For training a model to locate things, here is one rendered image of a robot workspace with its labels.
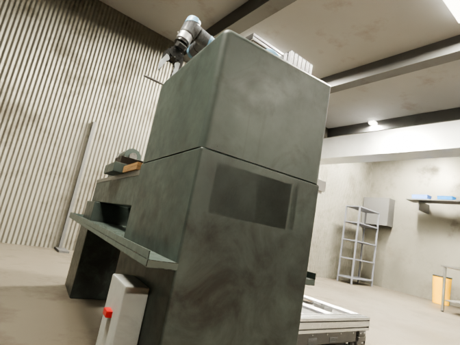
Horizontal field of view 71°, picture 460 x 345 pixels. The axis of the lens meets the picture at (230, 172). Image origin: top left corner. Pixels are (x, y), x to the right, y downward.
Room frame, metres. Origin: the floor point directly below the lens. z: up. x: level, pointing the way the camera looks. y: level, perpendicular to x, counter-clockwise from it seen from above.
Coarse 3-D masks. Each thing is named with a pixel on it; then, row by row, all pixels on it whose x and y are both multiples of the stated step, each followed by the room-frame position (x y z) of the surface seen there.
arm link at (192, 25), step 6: (192, 18) 1.49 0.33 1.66; (198, 18) 1.50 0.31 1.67; (186, 24) 1.48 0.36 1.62; (192, 24) 1.49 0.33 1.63; (198, 24) 1.51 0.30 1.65; (180, 30) 1.49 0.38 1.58; (186, 30) 1.48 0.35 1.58; (192, 30) 1.49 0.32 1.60; (198, 30) 1.50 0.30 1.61; (192, 36) 1.51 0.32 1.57
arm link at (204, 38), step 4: (200, 32) 1.51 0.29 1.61; (204, 32) 1.52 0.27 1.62; (196, 36) 1.52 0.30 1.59; (200, 36) 1.52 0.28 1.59; (204, 36) 1.52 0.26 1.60; (208, 36) 1.53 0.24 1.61; (212, 36) 1.56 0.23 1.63; (196, 40) 1.54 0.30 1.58; (200, 40) 1.54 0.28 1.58; (204, 40) 1.53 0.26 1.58; (208, 40) 1.54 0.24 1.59; (212, 40) 1.55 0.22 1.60; (196, 44) 1.58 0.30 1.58; (200, 44) 1.56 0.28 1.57; (204, 44) 1.55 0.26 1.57; (196, 48) 1.60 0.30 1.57; (200, 48) 1.59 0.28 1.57
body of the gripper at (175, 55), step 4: (176, 40) 1.49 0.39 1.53; (180, 40) 1.48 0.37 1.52; (184, 40) 1.48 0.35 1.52; (172, 48) 1.46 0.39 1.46; (176, 48) 1.47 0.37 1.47; (172, 52) 1.46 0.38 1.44; (176, 52) 1.47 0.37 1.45; (180, 52) 1.48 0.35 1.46; (172, 56) 1.47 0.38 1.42; (176, 56) 1.47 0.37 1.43; (180, 56) 1.48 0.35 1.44; (168, 60) 1.52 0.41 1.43; (172, 60) 1.51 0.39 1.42; (176, 60) 1.48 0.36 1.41
